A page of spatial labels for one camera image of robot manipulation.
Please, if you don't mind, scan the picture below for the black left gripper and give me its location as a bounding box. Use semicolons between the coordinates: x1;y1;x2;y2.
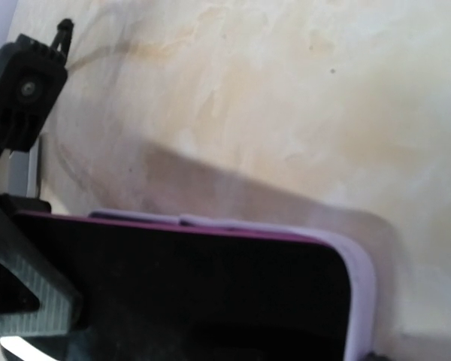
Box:
0;193;52;214

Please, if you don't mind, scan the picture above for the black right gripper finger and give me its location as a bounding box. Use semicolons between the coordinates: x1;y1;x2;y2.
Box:
0;194;82;338

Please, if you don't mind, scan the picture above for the purple-edged black smartphone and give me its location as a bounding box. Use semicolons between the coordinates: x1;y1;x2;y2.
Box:
13;212;351;360

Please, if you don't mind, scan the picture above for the lavender silicone phone case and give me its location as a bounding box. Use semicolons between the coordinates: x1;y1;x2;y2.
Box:
89;209;377;360

